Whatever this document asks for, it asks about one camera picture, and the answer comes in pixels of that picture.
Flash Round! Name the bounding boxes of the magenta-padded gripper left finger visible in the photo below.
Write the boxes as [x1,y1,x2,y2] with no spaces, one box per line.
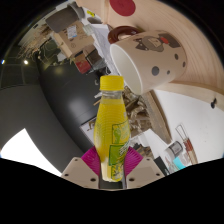
[60,147,101,190]

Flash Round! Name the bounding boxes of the flat paintbrush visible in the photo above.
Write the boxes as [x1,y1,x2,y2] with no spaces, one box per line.
[175,123,199,165]

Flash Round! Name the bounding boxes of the spread newspaper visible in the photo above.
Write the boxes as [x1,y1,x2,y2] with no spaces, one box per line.
[88,23,118,76]

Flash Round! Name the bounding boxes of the grey plant saucer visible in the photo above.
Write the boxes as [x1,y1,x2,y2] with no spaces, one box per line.
[68,1,87,21]

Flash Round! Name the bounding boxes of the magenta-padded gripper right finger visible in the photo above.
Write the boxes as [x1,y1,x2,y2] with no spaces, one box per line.
[123,146,165,190]

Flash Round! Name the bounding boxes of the small white-lidded jar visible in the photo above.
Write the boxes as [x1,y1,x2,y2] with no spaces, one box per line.
[164,140,184,160]

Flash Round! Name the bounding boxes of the red box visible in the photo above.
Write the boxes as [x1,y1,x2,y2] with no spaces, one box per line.
[74,53,93,74]

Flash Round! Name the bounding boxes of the cardboard box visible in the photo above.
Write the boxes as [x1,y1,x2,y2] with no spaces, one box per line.
[53,20,96,58]

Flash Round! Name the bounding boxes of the yellow drink bottle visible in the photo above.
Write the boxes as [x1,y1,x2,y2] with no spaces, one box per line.
[93,75,132,183]

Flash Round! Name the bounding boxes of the white dotted mug brown handle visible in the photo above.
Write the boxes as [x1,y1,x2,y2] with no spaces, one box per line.
[107,25,188,96]

